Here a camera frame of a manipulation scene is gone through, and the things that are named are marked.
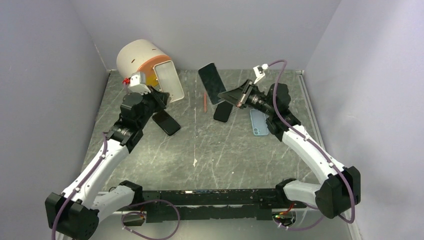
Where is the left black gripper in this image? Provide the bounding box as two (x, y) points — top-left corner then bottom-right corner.
(136, 84), (169, 128)

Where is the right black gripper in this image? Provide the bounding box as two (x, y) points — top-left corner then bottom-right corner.
(218, 78), (275, 117)

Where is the beige phone case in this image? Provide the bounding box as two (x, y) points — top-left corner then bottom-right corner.
(153, 60), (185, 103)

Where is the light blue phone case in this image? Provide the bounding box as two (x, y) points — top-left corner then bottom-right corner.
(249, 109), (269, 137)

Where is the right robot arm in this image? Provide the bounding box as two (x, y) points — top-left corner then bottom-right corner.
(218, 80), (361, 219)

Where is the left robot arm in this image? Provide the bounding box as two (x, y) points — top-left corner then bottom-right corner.
(45, 86), (170, 240)

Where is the black phone left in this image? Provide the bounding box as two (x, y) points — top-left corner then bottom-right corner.
(152, 110), (181, 136)

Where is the black phone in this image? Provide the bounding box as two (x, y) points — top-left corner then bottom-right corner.
(152, 110), (181, 136)
(213, 101), (233, 123)

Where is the black phone centre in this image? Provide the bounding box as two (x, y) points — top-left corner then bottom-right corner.
(213, 101), (233, 123)

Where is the red pencil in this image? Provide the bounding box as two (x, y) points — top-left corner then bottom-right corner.
(203, 92), (208, 113)

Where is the round white drawer cabinet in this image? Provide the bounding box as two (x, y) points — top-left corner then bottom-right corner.
(116, 39), (171, 87)

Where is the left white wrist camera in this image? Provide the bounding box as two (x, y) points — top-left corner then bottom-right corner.
(122, 71), (151, 95)

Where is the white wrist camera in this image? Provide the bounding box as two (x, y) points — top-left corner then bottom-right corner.
(252, 63), (269, 85)
(122, 71), (151, 95)

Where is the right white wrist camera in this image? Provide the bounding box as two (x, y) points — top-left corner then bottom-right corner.
(252, 63), (269, 85)

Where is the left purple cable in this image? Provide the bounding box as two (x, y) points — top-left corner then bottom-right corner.
(50, 132), (181, 240)

